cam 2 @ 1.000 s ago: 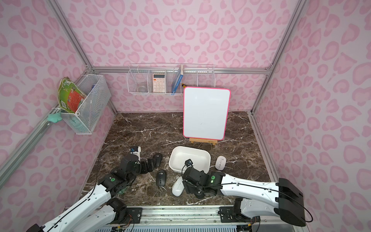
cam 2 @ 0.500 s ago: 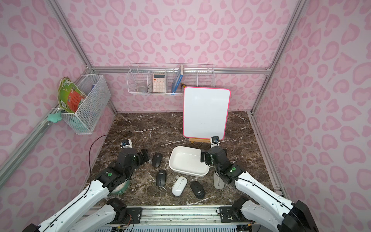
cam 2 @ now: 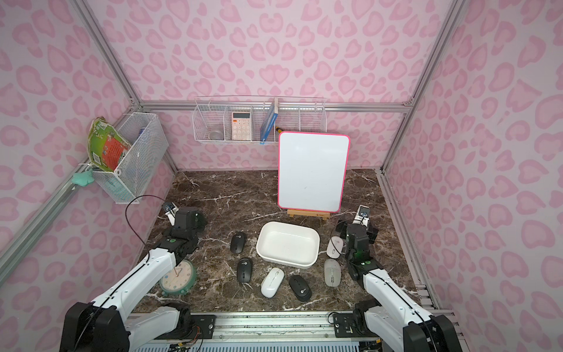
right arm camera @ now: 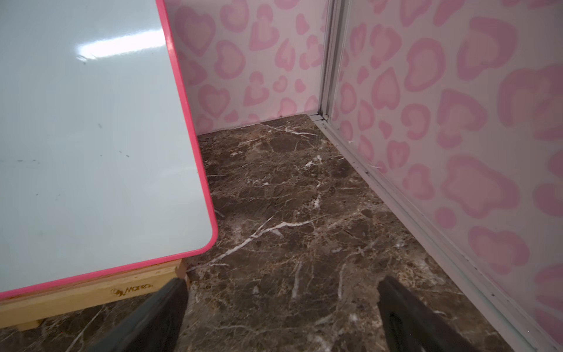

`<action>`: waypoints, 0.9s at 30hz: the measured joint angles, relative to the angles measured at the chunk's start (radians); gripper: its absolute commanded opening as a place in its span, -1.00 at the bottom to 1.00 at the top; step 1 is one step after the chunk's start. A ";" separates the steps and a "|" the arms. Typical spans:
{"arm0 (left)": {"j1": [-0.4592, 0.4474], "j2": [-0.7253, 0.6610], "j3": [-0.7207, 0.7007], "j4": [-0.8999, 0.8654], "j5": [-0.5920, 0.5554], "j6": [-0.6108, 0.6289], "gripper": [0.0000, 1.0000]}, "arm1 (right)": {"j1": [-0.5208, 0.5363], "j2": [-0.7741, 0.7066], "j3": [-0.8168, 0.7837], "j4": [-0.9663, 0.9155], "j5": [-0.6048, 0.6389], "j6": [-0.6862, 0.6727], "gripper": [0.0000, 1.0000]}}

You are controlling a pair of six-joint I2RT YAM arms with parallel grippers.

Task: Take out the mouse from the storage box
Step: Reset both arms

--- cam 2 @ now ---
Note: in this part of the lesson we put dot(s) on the green alarm clock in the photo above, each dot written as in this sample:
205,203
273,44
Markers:
180,280

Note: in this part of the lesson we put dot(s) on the white pink calculator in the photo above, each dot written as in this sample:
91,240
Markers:
241,126

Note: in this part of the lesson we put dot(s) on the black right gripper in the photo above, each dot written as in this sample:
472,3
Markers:
357,231

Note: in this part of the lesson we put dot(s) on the white computer mouse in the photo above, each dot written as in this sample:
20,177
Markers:
272,282

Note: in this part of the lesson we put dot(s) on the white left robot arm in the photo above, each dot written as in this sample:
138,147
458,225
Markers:
105,323

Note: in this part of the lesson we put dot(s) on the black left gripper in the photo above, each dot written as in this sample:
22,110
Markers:
190,218

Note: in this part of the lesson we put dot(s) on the wooden easel stand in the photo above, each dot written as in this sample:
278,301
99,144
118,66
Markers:
317,214

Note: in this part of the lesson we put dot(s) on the black mouse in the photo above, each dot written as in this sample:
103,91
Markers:
244,270
238,242
300,288

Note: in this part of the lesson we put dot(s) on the white wire wall shelf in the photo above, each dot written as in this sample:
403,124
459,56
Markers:
295,115

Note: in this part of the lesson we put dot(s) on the pink framed whiteboard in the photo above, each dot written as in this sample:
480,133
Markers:
311,171

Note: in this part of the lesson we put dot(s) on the grey white mouse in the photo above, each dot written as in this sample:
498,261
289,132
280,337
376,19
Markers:
332,273

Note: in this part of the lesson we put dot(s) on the blue book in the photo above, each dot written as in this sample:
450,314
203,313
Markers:
270,119

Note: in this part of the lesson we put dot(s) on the green red snack bag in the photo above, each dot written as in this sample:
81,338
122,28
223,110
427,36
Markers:
105,146

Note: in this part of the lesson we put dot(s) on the white ribbed mouse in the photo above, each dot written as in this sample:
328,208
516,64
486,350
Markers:
335,247

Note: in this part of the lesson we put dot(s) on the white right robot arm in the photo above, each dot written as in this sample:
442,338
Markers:
392,315

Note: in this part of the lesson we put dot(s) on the clear glass cup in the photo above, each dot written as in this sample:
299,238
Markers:
216,133

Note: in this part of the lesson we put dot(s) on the white mesh side basket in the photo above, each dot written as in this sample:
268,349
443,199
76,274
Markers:
134,173

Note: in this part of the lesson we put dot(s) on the white storage box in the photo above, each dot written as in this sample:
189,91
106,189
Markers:
288,244

